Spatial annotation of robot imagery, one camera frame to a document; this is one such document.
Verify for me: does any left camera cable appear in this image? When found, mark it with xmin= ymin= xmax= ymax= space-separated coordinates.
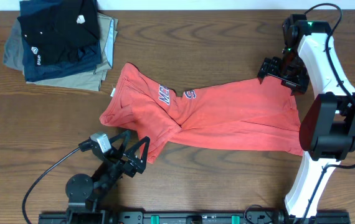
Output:
xmin=21 ymin=146 xmax=82 ymax=224

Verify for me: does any khaki folded garment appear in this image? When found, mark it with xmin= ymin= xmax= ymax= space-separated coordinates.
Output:
xmin=27 ymin=12 xmax=118 ymax=91

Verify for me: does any navy folded shirt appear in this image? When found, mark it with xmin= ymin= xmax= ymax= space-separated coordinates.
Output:
xmin=19 ymin=0 xmax=103 ymax=83

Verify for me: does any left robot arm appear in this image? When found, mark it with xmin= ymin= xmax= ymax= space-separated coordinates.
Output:
xmin=65 ymin=131 xmax=150 ymax=223

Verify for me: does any red t-shirt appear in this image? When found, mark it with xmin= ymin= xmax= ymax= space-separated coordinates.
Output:
xmin=100 ymin=63 xmax=303 ymax=162

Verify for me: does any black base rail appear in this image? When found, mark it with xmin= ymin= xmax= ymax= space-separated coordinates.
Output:
xmin=38 ymin=210 xmax=351 ymax=224

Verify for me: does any grey folded garment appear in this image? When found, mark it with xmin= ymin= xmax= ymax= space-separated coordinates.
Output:
xmin=2 ymin=20 xmax=24 ymax=71

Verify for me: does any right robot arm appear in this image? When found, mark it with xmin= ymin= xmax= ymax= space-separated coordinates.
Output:
xmin=257 ymin=14 xmax=355 ymax=223

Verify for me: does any black folded polo shirt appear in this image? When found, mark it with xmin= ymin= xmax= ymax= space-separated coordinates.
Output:
xmin=18 ymin=0 xmax=100 ymax=66

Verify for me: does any right camera cable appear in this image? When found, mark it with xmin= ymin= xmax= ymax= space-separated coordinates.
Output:
xmin=298 ymin=2 xmax=355 ymax=224

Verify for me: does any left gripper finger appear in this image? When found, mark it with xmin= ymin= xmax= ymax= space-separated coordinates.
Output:
xmin=109 ymin=130 xmax=131 ymax=159
xmin=124 ymin=136 xmax=150 ymax=165

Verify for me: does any camera cable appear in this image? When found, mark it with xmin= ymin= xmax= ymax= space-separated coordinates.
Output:
xmin=298 ymin=2 xmax=355 ymax=224
xmin=21 ymin=146 xmax=82 ymax=224

